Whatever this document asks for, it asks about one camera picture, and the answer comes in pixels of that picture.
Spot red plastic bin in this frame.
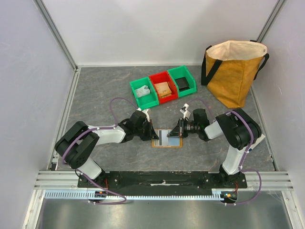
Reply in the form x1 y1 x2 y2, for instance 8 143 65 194
149 71 178 104

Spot right green plastic bin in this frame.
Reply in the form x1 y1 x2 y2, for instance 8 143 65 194
167 65 197 98

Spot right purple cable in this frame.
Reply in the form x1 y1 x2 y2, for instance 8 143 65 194
187 98 263 206

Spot mustard tote bag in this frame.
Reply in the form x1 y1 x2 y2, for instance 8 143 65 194
201 40 269 109

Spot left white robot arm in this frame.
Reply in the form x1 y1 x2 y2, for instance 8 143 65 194
54 108 159 187

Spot left green plastic bin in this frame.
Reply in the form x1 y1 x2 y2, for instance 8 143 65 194
130 77 159 110

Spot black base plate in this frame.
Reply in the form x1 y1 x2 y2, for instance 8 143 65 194
77 170 248 197

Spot black wallet in bin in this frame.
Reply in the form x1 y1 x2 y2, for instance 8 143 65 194
175 77 190 92

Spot orange leather card holder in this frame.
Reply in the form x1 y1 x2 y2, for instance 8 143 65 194
152 129 183 148

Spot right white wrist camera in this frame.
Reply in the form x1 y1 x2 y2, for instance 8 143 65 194
180 103 191 119

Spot green plastic bin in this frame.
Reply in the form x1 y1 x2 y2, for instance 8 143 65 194
167 65 197 98
130 77 159 110

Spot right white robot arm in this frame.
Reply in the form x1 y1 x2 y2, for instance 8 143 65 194
167 108 262 188

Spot brown cards in red bin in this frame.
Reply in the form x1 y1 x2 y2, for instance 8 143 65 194
155 82 173 99

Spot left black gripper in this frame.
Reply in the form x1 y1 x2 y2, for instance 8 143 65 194
134 120 158 141

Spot blue razor package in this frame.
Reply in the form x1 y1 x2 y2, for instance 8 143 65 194
249 134 265 151

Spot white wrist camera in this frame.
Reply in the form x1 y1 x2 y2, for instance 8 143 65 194
180 103 191 119
141 108 151 122

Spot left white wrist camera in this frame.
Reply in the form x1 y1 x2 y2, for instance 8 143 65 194
141 108 151 122

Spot slotted cable duct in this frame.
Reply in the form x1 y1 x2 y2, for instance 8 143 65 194
44 190 228 201

